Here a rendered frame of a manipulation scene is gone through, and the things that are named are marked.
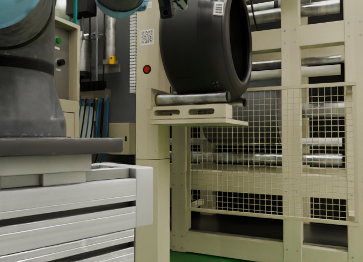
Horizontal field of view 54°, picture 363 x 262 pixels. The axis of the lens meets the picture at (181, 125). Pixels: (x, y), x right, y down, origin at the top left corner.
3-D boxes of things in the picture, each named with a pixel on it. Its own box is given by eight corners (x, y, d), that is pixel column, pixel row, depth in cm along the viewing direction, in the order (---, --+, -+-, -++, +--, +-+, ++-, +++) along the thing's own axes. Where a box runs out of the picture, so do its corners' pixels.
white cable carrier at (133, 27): (129, 92, 178) (129, -1, 180) (134, 94, 183) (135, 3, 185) (136, 92, 177) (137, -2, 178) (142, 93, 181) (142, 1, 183)
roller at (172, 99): (159, 98, 167) (158, 106, 165) (155, 93, 163) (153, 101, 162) (231, 94, 153) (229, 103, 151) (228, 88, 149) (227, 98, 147)
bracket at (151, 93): (145, 109, 160) (145, 88, 160) (182, 115, 196) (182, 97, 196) (152, 109, 158) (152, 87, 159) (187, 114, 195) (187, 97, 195)
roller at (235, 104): (181, 99, 190) (184, 106, 193) (179, 104, 187) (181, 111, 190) (245, 95, 176) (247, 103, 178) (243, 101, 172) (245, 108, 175)
